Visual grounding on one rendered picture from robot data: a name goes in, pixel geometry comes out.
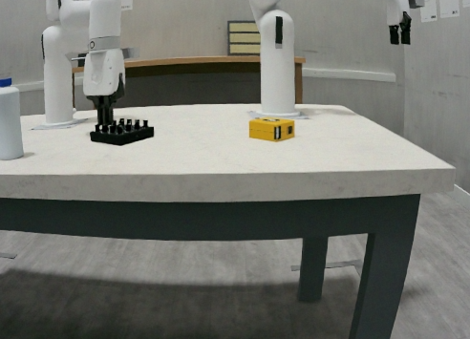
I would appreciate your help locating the black knob box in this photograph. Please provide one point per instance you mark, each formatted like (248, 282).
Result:
(122, 133)

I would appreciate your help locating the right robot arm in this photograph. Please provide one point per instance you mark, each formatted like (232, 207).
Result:
(103, 17)

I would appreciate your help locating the white bottle with blue cap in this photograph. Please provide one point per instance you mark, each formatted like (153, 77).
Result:
(11, 144)

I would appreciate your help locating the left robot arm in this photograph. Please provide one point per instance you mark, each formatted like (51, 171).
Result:
(277, 59)

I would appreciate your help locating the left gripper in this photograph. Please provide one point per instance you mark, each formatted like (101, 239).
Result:
(398, 14)

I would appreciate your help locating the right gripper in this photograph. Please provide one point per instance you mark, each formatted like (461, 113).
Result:
(101, 71)

